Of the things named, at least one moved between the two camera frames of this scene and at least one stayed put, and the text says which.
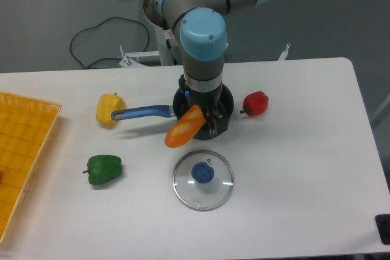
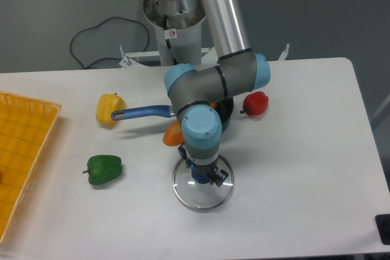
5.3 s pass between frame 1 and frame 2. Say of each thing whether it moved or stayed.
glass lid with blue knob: stayed
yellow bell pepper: stayed
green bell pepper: stayed
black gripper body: moved
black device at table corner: stayed
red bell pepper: stayed
